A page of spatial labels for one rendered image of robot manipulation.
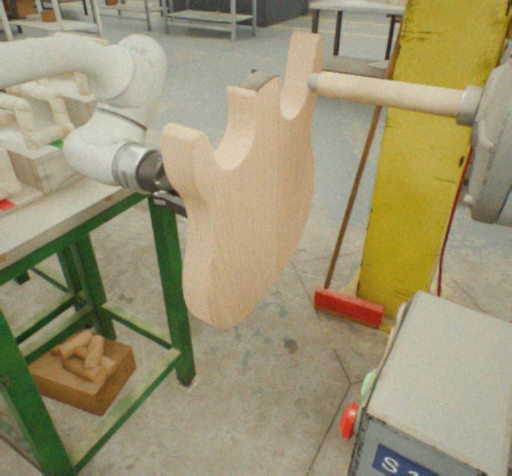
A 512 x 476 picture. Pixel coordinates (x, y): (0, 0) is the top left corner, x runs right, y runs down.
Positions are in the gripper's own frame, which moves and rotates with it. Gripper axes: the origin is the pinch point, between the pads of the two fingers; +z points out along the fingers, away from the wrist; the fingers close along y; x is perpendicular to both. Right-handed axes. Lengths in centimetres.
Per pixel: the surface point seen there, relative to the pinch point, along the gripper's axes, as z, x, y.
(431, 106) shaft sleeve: 24.3, 19.0, -6.0
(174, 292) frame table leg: -40, -58, -13
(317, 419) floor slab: 7, -109, -22
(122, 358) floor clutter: -62, -94, -1
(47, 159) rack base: -51, -5, 2
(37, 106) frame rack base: -72, -2, -12
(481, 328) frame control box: 36.1, 8.7, 15.4
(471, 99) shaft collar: 28.4, 20.6, -5.9
